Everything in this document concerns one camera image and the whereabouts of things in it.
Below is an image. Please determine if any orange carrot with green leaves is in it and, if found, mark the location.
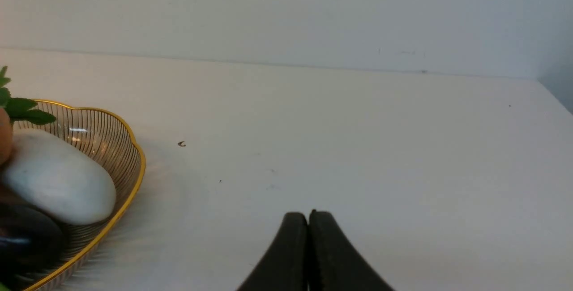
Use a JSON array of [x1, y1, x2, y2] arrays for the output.
[[0, 66, 56, 164]]

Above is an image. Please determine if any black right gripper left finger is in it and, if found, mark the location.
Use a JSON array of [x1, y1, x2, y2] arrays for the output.
[[238, 212, 308, 291]]

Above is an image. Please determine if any dark purple eggplant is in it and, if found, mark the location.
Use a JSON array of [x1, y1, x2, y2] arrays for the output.
[[0, 203, 65, 291]]

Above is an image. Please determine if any white radish vegetable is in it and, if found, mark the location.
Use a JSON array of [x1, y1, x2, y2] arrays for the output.
[[1, 128, 116, 225]]

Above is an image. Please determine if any gold wire basket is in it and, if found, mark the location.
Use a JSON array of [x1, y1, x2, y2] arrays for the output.
[[1, 99, 146, 291]]

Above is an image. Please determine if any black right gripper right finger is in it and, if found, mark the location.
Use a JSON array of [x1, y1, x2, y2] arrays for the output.
[[308, 210, 393, 291]]

